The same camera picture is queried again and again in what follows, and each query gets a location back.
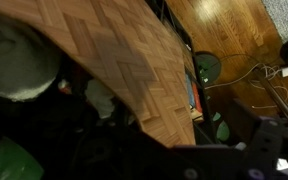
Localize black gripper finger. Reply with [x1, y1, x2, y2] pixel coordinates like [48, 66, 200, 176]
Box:
[170, 119, 288, 180]

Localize woven basket drawer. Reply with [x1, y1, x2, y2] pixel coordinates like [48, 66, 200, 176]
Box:
[0, 0, 197, 148]

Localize green pothos plant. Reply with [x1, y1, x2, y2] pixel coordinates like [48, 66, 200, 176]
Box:
[193, 51, 221, 143]

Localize dark wooden bookshelf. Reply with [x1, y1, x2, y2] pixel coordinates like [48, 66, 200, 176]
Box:
[145, 0, 218, 144]

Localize white sock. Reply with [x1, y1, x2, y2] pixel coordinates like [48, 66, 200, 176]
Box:
[85, 79, 115, 119]

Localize grey knit sock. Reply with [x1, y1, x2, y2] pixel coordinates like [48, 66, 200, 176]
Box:
[0, 15, 61, 101]

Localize white cable on floor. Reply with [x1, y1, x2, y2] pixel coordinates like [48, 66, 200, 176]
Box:
[203, 62, 288, 110]

